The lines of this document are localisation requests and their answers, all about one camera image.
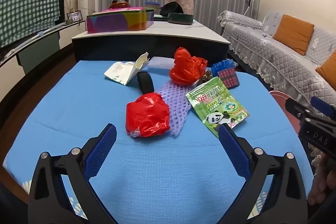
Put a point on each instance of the white carton box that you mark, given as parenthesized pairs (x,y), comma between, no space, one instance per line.
(123,70)

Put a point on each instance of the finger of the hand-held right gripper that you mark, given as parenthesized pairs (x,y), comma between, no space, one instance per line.
(323,106)
(296,108)

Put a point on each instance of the purple foam net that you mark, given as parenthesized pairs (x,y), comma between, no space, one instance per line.
(176,103)

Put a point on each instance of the dark green round tin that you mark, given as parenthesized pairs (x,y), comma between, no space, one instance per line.
(181,18)

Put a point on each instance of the green checkered cloth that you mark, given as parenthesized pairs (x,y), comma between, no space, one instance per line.
(62,3)

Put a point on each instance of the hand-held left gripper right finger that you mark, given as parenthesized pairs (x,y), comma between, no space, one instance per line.
(235,153)

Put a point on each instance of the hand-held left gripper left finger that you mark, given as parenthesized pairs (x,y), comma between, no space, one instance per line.
(101,153)

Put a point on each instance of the green panda snack packet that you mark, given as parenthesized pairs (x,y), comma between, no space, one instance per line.
(218,106)

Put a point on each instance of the pink fabric bag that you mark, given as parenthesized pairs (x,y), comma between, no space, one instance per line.
(185,3)

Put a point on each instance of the blue plastic bag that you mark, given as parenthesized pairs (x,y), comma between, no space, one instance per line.
(223,65)

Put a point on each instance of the stack of plastic bowls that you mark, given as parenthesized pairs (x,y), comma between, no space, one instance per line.
(152,5)

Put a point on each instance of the small red grid box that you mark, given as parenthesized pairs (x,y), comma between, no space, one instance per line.
(228,78)

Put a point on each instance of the television cabinet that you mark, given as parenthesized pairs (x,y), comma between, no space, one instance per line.
(39,50)

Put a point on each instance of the orange cushion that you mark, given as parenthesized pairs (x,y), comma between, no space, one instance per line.
(294,32)
(329,66)

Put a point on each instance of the colourful rectangular box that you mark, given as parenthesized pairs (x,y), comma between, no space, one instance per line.
(115,22)

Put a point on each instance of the red plastic bag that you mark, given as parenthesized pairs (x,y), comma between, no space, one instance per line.
(186,69)
(147,113)

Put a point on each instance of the small dark wrapper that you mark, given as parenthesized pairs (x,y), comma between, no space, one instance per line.
(207,75)

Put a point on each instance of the person's right hand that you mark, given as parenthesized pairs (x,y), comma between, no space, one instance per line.
(319,184)

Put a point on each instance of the blue tablecloth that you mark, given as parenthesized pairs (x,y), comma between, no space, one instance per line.
(157,174)

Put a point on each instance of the green checked cloth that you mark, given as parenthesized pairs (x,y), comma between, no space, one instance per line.
(26,11)

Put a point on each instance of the small photo frame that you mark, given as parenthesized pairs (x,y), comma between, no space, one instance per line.
(74,16)

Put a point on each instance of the grey quilted sofa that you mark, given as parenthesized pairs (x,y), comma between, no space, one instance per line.
(262,50)

